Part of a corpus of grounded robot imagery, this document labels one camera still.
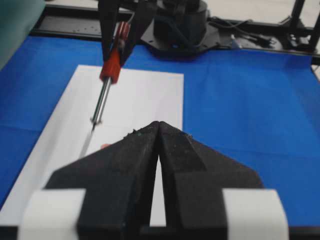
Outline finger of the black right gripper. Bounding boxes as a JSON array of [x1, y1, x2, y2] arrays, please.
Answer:
[[120, 0, 158, 66], [98, 0, 119, 62]]

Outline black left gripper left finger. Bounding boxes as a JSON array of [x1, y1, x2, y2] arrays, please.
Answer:
[[45, 121, 159, 240]]

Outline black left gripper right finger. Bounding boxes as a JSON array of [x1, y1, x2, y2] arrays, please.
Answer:
[[158, 121, 264, 240]]

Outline orange handled soldering iron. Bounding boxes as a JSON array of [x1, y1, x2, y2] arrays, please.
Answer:
[[90, 21, 130, 133]]

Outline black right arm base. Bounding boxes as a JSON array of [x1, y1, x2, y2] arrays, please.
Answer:
[[141, 0, 221, 57]]

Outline large white base board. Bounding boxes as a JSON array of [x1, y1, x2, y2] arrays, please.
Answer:
[[0, 65, 184, 226]]

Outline teal backdrop curtain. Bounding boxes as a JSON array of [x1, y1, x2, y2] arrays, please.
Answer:
[[0, 0, 46, 69]]

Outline blue table cloth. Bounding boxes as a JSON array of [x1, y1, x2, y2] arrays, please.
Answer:
[[0, 36, 320, 227]]

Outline black cables on table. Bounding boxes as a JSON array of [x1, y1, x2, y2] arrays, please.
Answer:
[[207, 15, 283, 48]]

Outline black aluminium frame post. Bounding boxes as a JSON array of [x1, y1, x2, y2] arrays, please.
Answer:
[[281, 0, 320, 53]]

